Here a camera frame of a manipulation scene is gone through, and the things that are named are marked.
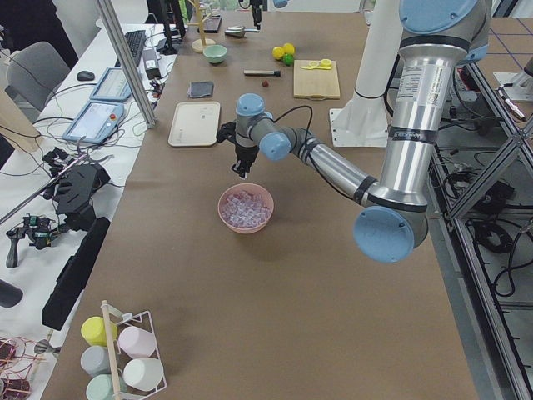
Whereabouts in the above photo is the cream rabbit tray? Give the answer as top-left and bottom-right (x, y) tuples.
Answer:
(167, 101), (221, 148)

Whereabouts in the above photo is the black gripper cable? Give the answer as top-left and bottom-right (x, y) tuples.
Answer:
(272, 105), (314, 138)

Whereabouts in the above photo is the black power box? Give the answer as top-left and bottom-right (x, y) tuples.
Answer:
(142, 48), (162, 79)

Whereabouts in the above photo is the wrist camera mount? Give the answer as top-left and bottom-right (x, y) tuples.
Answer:
(216, 122), (236, 143)

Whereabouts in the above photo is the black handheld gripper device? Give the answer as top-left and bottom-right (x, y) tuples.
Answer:
(1, 147), (110, 268)

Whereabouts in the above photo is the steel muddler with black tip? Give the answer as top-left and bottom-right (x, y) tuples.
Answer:
(243, 70), (281, 78)

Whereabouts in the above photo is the pink cup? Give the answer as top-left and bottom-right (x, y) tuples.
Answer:
(118, 326), (156, 358)

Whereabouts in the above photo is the wooden stand with round base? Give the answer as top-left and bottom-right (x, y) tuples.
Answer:
(188, 0), (216, 53)

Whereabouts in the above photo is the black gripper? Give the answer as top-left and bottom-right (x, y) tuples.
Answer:
(232, 143), (258, 179)

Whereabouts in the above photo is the blue teach pendant far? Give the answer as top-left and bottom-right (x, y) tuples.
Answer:
(90, 67), (132, 103)

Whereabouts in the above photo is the mint green cup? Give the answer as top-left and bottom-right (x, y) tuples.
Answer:
(85, 374), (114, 400)

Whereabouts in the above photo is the mint green bowl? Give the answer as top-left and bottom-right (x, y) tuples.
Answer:
(202, 44), (227, 65)

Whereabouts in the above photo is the grey cup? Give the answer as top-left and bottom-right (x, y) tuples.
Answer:
(80, 346), (111, 378)

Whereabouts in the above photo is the white cup rack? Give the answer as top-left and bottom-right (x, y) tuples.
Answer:
(101, 300), (167, 399)

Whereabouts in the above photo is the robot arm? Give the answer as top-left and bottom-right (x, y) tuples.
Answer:
(217, 1), (491, 263)

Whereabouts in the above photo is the yellow lemon upper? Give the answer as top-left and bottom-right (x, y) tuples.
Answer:
(271, 47), (285, 60)

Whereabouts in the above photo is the yellow cup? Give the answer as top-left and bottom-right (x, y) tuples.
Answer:
(81, 316), (107, 347)

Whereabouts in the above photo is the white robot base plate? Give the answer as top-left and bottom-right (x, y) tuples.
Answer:
(329, 106), (388, 148)

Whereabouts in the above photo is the yellow lemon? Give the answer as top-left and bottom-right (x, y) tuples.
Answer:
(271, 47), (285, 60)
(282, 42), (296, 55)

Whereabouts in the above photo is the black keyboard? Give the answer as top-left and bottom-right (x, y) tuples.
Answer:
(124, 30), (146, 67)

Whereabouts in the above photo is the yellow lemon lower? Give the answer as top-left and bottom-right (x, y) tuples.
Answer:
(282, 42), (296, 55)

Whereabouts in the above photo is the green lime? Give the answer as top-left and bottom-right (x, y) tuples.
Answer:
(283, 54), (294, 66)

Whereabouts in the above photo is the grey folded cloth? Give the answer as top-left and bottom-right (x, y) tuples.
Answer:
(187, 81), (214, 98)

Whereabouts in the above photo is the pink bowl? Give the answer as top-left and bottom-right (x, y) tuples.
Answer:
(217, 183), (274, 234)

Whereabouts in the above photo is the grey office chair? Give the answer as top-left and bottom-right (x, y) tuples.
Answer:
(7, 42), (71, 111)

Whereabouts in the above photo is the blue teach pendant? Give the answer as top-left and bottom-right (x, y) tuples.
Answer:
(90, 67), (132, 103)
(62, 101), (125, 144)

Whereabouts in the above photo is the pile of clear ice cubes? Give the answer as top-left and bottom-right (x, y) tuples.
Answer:
(221, 190), (271, 228)

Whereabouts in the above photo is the blue teach pendant near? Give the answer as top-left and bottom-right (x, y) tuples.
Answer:
(62, 101), (125, 144)

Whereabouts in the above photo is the black computer mouse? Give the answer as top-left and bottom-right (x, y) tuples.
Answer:
(77, 70), (95, 82)

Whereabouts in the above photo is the white cup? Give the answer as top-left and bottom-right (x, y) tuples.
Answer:
(122, 358), (164, 392)

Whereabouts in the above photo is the wooden cutting board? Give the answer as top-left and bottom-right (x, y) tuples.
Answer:
(293, 59), (341, 100)

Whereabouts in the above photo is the black long bar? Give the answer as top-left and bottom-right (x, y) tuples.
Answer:
(41, 217), (110, 331)

